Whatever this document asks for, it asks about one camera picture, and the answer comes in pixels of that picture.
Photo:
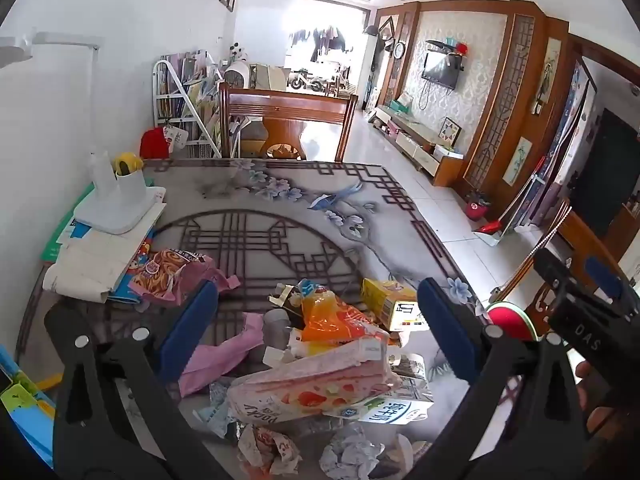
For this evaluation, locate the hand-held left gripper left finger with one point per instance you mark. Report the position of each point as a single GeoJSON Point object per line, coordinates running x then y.
{"type": "Point", "coordinates": [192, 320]}

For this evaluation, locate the small framed painting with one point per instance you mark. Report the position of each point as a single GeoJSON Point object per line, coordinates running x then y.
{"type": "Point", "coordinates": [517, 160]}

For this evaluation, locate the red bag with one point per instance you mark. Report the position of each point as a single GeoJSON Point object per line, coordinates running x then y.
{"type": "Point", "coordinates": [152, 142]}

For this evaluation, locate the wall television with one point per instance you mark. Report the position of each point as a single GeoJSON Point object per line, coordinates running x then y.
{"type": "Point", "coordinates": [440, 72]}

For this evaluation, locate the grey printed paper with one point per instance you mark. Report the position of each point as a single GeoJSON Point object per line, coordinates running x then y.
{"type": "Point", "coordinates": [410, 370]}

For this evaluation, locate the person's right hand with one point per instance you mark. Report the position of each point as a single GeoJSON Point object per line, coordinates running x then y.
{"type": "Point", "coordinates": [602, 422]}

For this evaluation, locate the red broom and dustpan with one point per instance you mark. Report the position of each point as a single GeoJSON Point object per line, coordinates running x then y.
{"type": "Point", "coordinates": [487, 227]}

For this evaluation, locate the blue cartoon book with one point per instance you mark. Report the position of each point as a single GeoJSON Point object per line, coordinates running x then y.
{"type": "Point", "coordinates": [135, 270]}

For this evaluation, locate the red bin with green rim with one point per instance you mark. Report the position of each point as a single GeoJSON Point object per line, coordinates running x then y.
{"type": "Point", "coordinates": [505, 320]}

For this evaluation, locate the star pattern game board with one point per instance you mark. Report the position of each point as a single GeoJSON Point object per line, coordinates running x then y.
{"type": "Point", "coordinates": [452, 131]}

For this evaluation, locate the carved wooden chair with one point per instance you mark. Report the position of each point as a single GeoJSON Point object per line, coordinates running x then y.
{"type": "Point", "coordinates": [580, 242]}

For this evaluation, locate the round wall clock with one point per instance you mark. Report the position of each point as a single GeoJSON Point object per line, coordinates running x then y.
{"type": "Point", "coordinates": [398, 50]}

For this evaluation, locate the wooden television cabinet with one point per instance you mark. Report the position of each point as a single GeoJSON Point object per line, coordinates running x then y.
{"type": "Point", "coordinates": [425, 145]}

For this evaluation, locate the blue plastic toy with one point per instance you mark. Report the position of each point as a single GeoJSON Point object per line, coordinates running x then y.
{"type": "Point", "coordinates": [25, 410]}

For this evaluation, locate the white milk carton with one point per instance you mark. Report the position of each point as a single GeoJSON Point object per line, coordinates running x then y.
{"type": "Point", "coordinates": [400, 410]}

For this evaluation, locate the yellow cardboard box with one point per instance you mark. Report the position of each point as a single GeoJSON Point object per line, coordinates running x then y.
{"type": "Point", "coordinates": [385, 300]}

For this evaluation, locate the red and white wrapper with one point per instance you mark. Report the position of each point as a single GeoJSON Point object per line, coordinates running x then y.
{"type": "Point", "coordinates": [265, 447]}

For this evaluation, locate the tall framed painting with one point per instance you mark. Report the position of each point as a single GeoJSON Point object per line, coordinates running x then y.
{"type": "Point", "coordinates": [550, 75]}

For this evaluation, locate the clear blue printed wrapper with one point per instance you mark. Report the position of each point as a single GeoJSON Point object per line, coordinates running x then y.
{"type": "Point", "coordinates": [215, 410]}

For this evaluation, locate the white paper booklets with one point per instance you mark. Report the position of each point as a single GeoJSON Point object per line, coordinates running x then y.
{"type": "Point", "coordinates": [90, 260]}

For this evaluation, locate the dark entrance door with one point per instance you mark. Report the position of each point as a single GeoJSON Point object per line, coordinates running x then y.
{"type": "Point", "coordinates": [607, 175]}

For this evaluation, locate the yellow tape roll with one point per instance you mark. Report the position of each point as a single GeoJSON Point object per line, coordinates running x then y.
{"type": "Point", "coordinates": [127, 161]}

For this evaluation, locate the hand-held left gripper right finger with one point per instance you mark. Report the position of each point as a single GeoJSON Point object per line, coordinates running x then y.
{"type": "Point", "coordinates": [445, 330]}

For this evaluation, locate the hanging laundry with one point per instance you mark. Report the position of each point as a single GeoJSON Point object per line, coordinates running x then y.
{"type": "Point", "coordinates": [320, 40]}

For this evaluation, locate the small red waste bin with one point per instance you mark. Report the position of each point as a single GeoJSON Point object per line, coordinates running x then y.
{"type": "Point", "coordinates": [477, 208]}

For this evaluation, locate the gold and black box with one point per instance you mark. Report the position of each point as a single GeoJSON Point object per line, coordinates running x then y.
{"type": "Point", "coordinates": [285, 302]}

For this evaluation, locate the wooden chair with slatted back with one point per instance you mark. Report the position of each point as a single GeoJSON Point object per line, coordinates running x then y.
{"type": "Point", "coordinates": [285, 107]}

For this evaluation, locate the green folder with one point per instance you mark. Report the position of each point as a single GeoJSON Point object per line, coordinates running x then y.
{"type": "Point", "coordinates": [60, 230]}

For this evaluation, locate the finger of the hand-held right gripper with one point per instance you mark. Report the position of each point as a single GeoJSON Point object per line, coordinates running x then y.
{"type": "Point", "coordinates": [550, 270]}
{"type": "Point", "coordinates": [602, 272]}

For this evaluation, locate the wall shelf with boxes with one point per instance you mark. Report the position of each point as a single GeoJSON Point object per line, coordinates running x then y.
{"type": "Point", "coordinates": [447, 46]}

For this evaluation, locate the small bicycle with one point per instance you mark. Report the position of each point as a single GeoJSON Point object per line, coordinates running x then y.
{"type": "Point", "coordinates": [305, 81]}

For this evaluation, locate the white paper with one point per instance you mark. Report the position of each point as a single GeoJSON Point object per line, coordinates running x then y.
{"type": "Point", "coordinates": [350, 452]}

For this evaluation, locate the white book rack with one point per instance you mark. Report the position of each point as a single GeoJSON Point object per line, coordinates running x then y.
{"type": "Point", "coordinates": [190, 100]}

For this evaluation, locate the orange swirl snack bag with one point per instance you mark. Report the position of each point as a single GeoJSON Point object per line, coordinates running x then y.
{"type": "Point", "coordinates": [165, 270]}

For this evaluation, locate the pink plastic wrapper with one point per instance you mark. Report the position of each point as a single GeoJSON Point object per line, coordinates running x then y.
{"type": "Point", "coordinates": [225, 355]}

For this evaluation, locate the white fan heater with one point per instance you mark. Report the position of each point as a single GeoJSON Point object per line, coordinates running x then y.
{"type": "Point", "coordinates": [235, 75]}

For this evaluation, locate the blue patterned banner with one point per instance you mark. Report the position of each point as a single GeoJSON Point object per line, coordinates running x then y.
{"type": "Point", "coordinates": [572, 110]}

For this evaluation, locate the pink strawberry snack packet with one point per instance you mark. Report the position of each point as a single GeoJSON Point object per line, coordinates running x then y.
{"type": "Point", "coordinates": [310, 385]}

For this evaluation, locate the orange plastic bag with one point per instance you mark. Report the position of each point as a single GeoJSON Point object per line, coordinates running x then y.
{"type": "Point", "coordinates": [330, 320]}

